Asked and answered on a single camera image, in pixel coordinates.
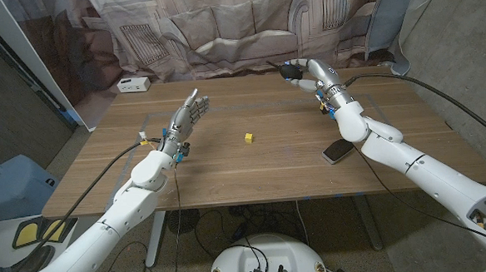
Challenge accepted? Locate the white table leg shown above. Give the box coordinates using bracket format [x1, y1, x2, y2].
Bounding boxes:
[141, 210, 170, 270]

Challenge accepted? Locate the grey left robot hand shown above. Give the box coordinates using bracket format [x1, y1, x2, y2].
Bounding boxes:
[154, 87, 213, 159]

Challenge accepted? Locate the black rubber air blower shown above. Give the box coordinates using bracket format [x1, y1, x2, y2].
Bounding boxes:
[265, 58, 305, 83]

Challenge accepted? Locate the blue plastic bin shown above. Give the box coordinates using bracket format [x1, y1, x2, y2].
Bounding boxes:
[0, 151, 62, 227]

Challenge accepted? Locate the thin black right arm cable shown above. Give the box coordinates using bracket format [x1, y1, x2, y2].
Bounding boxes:
[353, 137, 486, 260]

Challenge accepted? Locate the grey table leg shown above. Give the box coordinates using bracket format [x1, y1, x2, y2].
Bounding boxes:
[351, 194, 384, 254]

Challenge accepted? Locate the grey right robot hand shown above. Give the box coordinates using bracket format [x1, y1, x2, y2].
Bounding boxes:
[283, 55, 355, 112]

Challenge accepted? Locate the white power strip box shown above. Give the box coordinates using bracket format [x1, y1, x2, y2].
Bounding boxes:
[116, 76, 152, 94]

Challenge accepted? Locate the white frame post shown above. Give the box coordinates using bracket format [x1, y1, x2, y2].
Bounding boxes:
[0, 0, 97, 138]

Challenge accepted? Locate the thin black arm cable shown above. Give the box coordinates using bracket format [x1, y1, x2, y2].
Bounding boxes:
[166, 164, 186, 272]
[353, 137, 486, 260]

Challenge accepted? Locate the printed fabric backdrop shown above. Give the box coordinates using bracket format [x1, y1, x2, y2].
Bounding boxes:
[2, 0, 455, 133]

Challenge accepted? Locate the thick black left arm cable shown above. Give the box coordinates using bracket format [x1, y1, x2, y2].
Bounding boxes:
[1, 137, 170, 272]

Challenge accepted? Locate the round black floor fan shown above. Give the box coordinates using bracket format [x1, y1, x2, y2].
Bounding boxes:
[166, 207, 202, 235]

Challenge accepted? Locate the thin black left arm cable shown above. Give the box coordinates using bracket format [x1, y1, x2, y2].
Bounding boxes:
[166, 164, 186, 272]

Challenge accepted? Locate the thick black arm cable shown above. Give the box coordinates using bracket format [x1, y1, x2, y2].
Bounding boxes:
[342, 67, 486, 156]
[1, 137, 170, 272]

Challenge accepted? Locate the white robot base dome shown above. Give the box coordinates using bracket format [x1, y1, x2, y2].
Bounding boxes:
[206, 230, 330, 272]

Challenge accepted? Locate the yellow and black foot pedal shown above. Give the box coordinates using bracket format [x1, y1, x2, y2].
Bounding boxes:
[10, 215, 81, 250]

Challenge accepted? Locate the dark person's shoe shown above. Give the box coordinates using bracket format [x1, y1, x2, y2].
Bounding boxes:
[5, 244, 57, 272]

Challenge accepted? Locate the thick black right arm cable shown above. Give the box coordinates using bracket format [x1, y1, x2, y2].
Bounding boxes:
[342, 67, 486, 156]

